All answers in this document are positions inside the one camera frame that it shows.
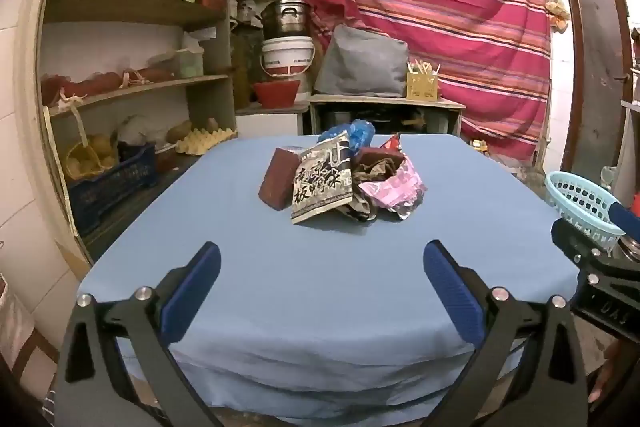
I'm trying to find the blue tablecloth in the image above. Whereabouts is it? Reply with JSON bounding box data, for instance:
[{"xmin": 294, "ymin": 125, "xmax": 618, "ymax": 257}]
[{"xmin": 75, "ymin": 133, "xmax": 581, "ymax": 427}]

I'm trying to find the wide wooden shelf unit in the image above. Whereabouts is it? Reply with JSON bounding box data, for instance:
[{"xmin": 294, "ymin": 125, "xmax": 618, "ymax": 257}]
[{"xmin": 37, "ymin": 0, "xmax": 238, "ymax": 253}]

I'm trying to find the blue plastic bag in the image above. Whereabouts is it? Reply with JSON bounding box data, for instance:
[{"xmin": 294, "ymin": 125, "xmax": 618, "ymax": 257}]
[{"xmin": 317, "ymin": 119, "xmax": 376, "ymax": 152}]

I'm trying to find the black and white snack packet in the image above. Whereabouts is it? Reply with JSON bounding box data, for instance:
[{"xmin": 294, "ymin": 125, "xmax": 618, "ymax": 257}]
[{"xmin": 290, "ymin": 130, "xmax": 356, "ymax": 225}]

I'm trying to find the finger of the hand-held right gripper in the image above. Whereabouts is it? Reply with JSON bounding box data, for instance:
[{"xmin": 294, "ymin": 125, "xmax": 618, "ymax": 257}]
[
  {"xmin": 551, "ymin": 218, "xmax": 640, "ymax": 288},
  {"xmin": 606, "ymin": 202, "xmax": 640, "ymax": 235}
]

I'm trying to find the grey bag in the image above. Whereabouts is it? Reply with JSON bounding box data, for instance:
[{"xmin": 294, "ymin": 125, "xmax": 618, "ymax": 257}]
[{"xmin": 314, "ymin": 24, "xmax": 408, "ymax": 98}]

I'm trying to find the red striped hanging cloth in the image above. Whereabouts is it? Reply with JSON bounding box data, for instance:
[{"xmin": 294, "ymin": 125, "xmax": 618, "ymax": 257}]
[{"xmin": 285, "ymin": 0, "xmax": 553, "ymax": 162}]

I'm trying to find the yellow utensil holder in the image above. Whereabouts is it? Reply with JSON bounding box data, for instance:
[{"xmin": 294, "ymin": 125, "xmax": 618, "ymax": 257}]
[{"xmin": 406, "ymin": 62, "xmax": 440, "ymax": 102}]

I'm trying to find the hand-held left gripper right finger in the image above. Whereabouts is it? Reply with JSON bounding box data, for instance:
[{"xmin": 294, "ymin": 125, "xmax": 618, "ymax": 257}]
[{"xmin": 422, "ymin": 239, "xmax": 588, "ymax": 427}]

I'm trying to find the person's right hand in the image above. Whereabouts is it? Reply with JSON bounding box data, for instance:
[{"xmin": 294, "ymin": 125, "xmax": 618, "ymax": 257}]
[{"xmin": 587, "ymin": 343, "xmax": 627, "ymax": 404}]

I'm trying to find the maroon box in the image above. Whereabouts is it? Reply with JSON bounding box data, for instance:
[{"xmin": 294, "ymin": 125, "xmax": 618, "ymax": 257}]
[{"xmin": 257, "ymin": 147, "xmax": 303, "ymax": 210}]

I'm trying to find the pale green container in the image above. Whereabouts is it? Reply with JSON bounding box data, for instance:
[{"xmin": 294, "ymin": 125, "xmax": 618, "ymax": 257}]
[{"xmin": 175, "ymin": 49, "xmax": 206, "ymax": 78}]

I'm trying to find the dark wrapper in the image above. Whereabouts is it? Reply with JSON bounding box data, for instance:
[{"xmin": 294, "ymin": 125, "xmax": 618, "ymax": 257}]
[{"xmin": 340, "ymin": 194, "xmax": 378, "ymax": 224}]

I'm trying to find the pink wrapper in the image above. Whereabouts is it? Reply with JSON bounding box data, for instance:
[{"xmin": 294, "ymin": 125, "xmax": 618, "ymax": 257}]
[{"xmin": 360, "ymin": 157, "xmax": 428, "ymax": 220}]

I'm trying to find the blue plastic crate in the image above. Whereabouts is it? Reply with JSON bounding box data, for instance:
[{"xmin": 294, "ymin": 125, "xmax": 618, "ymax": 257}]
[{"xmin": 67, "ymin": 142, "xmax": 160, "ymax": 235}]

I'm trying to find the yellow egg carton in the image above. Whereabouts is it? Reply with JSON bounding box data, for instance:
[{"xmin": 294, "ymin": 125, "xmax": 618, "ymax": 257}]
[{"xmin": 175, "ymin": 127, "xmax": 238, "ymax": 155}]

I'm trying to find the yellow basket of potatoes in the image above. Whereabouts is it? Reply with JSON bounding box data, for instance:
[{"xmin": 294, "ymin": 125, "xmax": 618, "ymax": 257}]
[{"xmin": 65, "ymin": 107, "xmax": 118, "ymax": 180}]

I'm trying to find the beige bag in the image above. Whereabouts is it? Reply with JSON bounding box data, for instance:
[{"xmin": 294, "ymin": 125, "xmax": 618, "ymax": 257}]
[{"xmin": 351, "ymin": 158, "xmax": 403, "ymax": 188}]

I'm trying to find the white plastic bucket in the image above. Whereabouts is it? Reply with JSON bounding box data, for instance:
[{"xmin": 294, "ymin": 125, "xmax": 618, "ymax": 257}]
[{"xmin": 260, "ymin": 36, "xmax": 316, "ymax": 80}]

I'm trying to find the small white shelf table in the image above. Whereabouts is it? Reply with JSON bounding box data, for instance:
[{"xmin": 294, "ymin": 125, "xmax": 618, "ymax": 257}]
[{"xmin": 307, "ymin": 93, "xmax": 467, "ymax": 140}]

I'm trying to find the red mesh sack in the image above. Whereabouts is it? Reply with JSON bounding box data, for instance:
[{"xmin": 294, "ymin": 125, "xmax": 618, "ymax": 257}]
[{"xmin": 40, "ymin": 67, "xmax": 176, "ymax": 105}]

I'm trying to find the red basin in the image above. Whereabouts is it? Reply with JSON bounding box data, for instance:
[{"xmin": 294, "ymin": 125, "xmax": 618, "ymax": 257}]
[{"xmin": 252, "ymin": 79, "xmax": 302, "ymax": 109}]

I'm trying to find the dark red packet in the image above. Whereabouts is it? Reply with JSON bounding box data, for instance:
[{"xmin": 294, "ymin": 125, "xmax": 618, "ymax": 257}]
[{"xmin": 356, "ymin": 147, "xmax": 405, "ymax": 168}]

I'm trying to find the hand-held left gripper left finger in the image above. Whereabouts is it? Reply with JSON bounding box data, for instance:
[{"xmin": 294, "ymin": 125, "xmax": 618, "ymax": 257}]
[{"xmin": 52, "ymin": 241, "xmax": 223, "ymax": 427}]

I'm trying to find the brown framed door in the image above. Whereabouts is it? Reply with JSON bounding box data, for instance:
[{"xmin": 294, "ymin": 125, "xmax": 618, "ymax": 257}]
[{"xmin": 559, "ymin": 0, "xmax": 636, "ymax": 172}]

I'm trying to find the hanging yellow bundle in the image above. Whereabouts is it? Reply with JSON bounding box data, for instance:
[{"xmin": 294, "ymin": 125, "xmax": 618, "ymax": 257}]
[{"xmin": 545, "ymin": 0, "xmax": 571, "ymax": 30}]

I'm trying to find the light blue plastic basket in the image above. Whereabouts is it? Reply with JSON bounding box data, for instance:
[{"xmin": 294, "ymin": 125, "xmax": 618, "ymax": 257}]
[{"xmin": 544, "ymin": 171, "xmax": 626, "ymax": 255}]

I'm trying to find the large steel pot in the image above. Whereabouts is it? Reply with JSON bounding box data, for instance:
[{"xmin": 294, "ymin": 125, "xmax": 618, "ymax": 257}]
[{"xmin": 260, "ymin": 0, "xmax": 313, "ymax": 40}]

